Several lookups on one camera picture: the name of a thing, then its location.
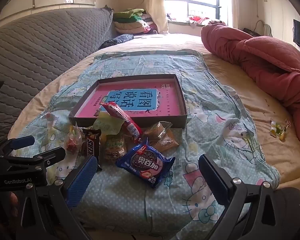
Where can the light green snack packet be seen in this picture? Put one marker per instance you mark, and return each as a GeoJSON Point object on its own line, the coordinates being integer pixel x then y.
{"type": "Point", "coordinates": [107, 125]}

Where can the cream curtain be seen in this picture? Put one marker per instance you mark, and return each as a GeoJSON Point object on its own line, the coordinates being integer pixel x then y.
{"type": "Point", "coordinates": [156, 5]}

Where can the grey quilted headboard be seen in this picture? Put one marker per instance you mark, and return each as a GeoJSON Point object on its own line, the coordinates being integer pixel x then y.
{"type": "Point", "coordinates": [40, 50]}

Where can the dark blue patterned pillow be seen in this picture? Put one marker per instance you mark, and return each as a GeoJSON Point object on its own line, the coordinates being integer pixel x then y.
{"type": "Point", "coordinates": [117, 41]}

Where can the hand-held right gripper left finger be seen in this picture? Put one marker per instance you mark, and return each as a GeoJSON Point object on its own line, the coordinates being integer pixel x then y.
{"type": "Point", "coordinates": [80, 182]}

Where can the pile of folded clothes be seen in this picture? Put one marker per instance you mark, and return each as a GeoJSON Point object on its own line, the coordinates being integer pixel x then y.
{"type": "Point", "coordinates": [130, 21]}

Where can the red clothes on windowsill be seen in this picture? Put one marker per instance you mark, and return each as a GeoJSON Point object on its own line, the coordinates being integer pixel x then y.
{"type": "Point", "coordinates": [200, 20]}

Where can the shallow pink-lined cardboard box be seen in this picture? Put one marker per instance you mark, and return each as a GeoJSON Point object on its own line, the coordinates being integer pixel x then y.
{"type": "Point", "coordinates": [170, 100]}

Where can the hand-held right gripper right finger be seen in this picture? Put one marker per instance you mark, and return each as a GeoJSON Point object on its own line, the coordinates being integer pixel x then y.
{"type": "Point", "coordinates": [215, 180]}

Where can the red sausage packet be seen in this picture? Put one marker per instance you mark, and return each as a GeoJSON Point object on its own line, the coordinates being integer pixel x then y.
{"type": "Point", "coordinates": [125, 122]}

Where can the orange noodle snack packet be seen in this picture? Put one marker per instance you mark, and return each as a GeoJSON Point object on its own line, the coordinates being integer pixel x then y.
{"type": "Point", "coordinates": [115, 148]}

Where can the clear bag of candies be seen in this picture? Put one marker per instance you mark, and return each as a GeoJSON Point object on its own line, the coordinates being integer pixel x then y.
{"type": "Point", "coordinates": [71, 142]}

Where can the brown chocolate bar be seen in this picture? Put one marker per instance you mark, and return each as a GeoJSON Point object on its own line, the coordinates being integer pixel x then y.
{"type": "Point", "coordinates": [91, 145]}

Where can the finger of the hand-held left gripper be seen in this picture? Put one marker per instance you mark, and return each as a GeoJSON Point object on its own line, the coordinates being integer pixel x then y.
{"type": "Point", "coordinates": [43, 155]}
{"type": "Point", "coordinates": [22, 141]}

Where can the cartoon cat printed blanket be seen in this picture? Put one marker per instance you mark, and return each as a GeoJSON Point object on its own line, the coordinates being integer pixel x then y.
{"type": "Point", "coordinates": [215, 135]}

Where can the bed with beige sheet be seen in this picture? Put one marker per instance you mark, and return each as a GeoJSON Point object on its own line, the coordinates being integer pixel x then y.
{"type": "Point", "coordinates": [277, 160]}

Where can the tan biscuit packet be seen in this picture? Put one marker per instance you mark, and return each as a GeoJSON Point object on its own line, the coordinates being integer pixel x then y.
{"type": "Point", "coordinates": [165, 143]}

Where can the white sheer curtain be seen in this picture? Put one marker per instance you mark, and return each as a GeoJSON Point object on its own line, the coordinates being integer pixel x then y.
{"type": "Point", "coordinates": [233, 2]}

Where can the yellow green candy wrappers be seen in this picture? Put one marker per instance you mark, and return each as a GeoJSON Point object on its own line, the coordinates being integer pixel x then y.
{"type": "Point", "coordinates": [280, 130]}

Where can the blue cookie packet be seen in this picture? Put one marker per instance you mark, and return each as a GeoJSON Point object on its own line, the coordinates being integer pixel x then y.
{"type": "Point", "coordinates": [145, 162]}

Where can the red quilt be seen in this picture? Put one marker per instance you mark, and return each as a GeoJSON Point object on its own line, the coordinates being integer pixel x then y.
{"type": "Point", "coordinates": [265, 60]}

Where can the person's left hand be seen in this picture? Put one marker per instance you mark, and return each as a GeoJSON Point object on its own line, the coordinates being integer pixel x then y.
{"type": "Point", "coordinates": [13, 198]}

